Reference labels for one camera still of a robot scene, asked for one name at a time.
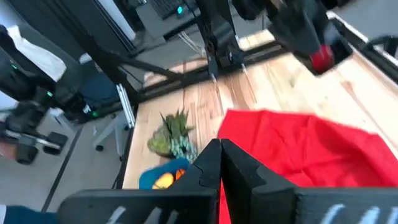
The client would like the black aluminium table frame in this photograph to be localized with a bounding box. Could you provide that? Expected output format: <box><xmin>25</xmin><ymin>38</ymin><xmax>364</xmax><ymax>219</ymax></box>
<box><xmin>6</xmin><ymin>0</ymin><xmax>398</xmax><ymax>187</ymax></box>

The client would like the blue office chair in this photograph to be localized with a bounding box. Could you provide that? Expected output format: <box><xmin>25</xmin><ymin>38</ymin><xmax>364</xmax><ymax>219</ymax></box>
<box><xmin>77</xmin><ymin>52</ymin><xmax>137</xmax><ymax>153</ymax></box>

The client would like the succulent plant in black pot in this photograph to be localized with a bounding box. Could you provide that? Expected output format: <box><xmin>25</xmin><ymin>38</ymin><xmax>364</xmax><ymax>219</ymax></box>
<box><xmin>147</xmin><ymin>108</ymin><xmax>198</xmax><ymax>162</ymax></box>

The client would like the blue plastic tupperware tub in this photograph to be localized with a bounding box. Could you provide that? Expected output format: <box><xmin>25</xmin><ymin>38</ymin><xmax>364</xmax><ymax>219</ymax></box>
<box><xmin>139</xmin><ymin>157</ymin><xmax>191</xmax><ymax>190</ymax></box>

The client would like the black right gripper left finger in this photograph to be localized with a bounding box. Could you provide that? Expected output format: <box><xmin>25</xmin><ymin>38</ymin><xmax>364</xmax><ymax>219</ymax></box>
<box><xmin>57</xmin><ymin>139</ymin><xmax>223</xmax><ymax>224</ymax></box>

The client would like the red cloth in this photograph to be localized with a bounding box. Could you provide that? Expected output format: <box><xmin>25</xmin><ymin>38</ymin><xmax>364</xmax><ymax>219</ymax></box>
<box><xmin>217</xmin><ymin>108</ymin><xmax>398</xmax><ymax>224</ymax></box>

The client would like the small red cherry toy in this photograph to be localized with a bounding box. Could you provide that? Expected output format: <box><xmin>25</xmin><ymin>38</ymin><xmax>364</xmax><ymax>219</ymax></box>
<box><xmin>309</xmin><ymin>44</ymin><xmax>336</xmax><ymax>74</ymax></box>

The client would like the grey computer desk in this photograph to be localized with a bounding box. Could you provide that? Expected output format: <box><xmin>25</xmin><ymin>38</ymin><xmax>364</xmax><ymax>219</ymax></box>
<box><xmin>135</xmin><ymin>0</ymin><xmax>206</xmax><ymax>41</ymax></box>

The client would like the yellow pineapple toy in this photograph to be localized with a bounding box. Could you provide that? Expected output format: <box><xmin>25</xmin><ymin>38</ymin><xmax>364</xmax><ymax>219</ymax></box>
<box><xmin>151</xmin><ymin>172</ymin><xmax>175</xmax><ymax>190</ymax></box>

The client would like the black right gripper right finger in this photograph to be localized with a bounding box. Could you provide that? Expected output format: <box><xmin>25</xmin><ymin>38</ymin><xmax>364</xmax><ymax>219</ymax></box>
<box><xmin>221</xmin><ymin>139</ymin><xmax>398</xmax><ymax>224</ymax></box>

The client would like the white fabric piece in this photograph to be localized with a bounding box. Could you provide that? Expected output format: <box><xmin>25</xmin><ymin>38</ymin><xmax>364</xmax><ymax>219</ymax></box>
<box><xmin>6</xmin><ymin>24</ymin><xmax>68</xmax><ymax>82</ymax></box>

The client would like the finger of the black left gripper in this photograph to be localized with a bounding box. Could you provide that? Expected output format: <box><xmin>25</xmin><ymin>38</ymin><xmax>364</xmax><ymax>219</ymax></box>
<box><xmin>273</xmin><ymin>18</ymin><xmax>321</xmax><ymax>75</ymax></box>
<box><xmin>320</xmin><ymin>21</ymin><xmax>354</xmax><ymax>68</ymax></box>

